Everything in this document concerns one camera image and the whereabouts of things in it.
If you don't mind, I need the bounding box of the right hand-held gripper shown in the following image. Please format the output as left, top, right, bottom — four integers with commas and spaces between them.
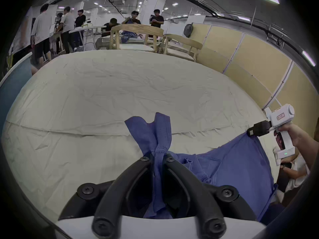
246, 104, 296, 167

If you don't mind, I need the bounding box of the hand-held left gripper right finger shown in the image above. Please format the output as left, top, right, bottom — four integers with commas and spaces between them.
163, 154, 257, 239

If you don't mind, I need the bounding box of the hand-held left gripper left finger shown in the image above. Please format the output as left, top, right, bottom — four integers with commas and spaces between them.
58, 155, 155, 239

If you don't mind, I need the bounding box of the dark blue shirt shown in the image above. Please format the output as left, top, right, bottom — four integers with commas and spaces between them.
125, 112, 278, 222

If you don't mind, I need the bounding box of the person's right forearm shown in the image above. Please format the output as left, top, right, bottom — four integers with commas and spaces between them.
295, 130, 319, 170

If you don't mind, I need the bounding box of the person's right hand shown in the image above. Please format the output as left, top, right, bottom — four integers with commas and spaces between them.
278, 123, 303, 147

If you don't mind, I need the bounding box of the wooden chair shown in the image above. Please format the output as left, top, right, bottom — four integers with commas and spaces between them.
162, 33, 203, 63
110, 24, 165, 53

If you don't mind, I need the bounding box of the black backpack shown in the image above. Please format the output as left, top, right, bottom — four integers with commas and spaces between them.
183, 23, 194, 38

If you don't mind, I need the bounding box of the blue garment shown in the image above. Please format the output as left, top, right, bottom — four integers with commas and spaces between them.
121, 31, 139, 44

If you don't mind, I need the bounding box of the white table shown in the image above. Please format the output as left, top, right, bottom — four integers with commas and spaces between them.
69, 25, 107, 52

